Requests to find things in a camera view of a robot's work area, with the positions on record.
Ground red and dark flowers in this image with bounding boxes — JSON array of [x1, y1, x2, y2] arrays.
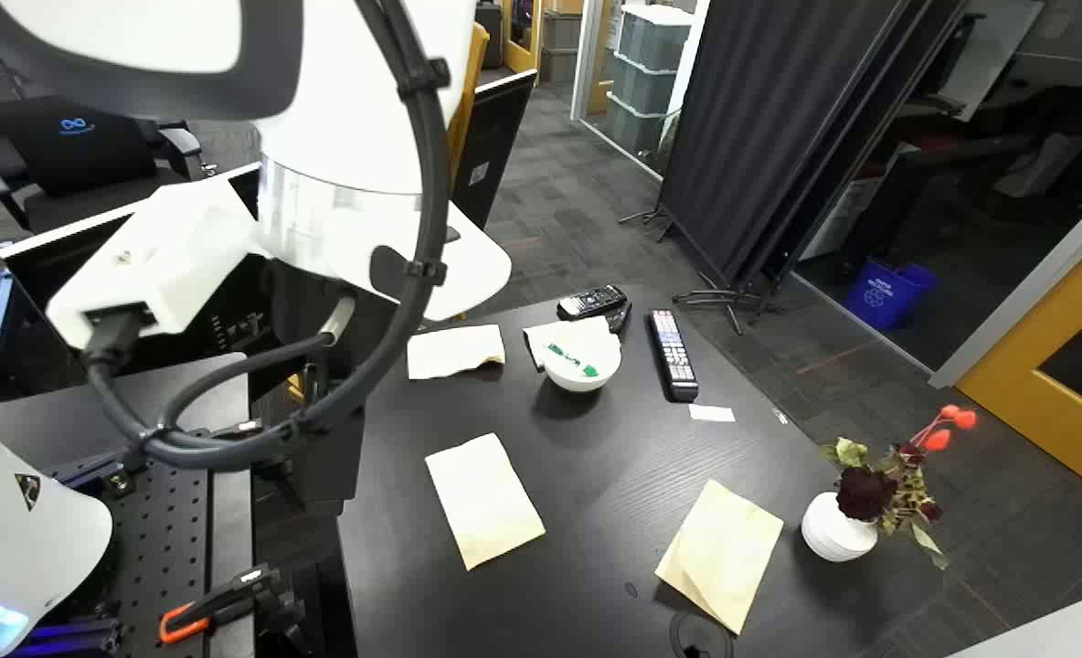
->
[[825, 401, 982, 576]]

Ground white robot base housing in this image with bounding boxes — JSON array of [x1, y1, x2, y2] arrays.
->
[[0, 407, 119, 658]]

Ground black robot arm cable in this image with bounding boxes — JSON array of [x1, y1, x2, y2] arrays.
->
[[81, 0, 457, 477]]

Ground green marker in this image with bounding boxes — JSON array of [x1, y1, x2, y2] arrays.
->
[[546, 345, 605, 379]]

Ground black curtain divider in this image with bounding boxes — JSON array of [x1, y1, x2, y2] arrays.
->
[[660, 0, 973, 292]]

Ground grey plastic drawer stack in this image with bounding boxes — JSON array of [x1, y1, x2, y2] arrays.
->
[[599, 0, 697, 160]]

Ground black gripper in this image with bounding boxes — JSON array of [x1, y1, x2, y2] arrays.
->
[[243, 259, 376, 521]]

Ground white round vase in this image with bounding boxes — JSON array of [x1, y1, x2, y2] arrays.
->
[[797, 485, 880, 568]]

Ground white bowl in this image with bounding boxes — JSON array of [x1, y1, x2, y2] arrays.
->
[[524, 316, 627, 395]]

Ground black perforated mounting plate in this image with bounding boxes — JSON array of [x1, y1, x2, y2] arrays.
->
[[50, 455, 261, 658]]

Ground black office chair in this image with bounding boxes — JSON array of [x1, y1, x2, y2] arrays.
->
[[0, 93, 211, 236]]

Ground black remote control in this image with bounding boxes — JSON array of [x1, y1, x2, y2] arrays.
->
[[645, 306, 702, 407]]

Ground tan paper napkin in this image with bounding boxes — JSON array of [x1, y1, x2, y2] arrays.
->
[[422, 432, 550, 576], [650, 477, 785, 641]]

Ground white crumpled napkin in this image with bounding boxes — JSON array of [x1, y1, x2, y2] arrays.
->
[[402, 321, 510, 384]]

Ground orange handled clamp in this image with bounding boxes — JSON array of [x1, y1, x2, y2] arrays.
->
[[154, 563, 316, 650]]

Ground blue bin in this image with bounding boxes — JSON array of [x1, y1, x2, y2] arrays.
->
[[842, 258, 942, 335]]

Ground yellow wooden door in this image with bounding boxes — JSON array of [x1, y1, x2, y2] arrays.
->
[[954, 219, 1082, 510]]

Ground yellow wooden chair frame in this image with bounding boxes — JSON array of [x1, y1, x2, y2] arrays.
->
[[444, 0, 546, 186]]

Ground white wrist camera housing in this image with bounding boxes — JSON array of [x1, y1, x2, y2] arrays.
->
[[43, 178, 266, 351]]

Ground small black device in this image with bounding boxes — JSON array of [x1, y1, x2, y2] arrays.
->
[[552, 281, 638, 335]]

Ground black desk partition panel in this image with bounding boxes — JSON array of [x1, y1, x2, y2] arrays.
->
[[448, 65, 543, 236]]

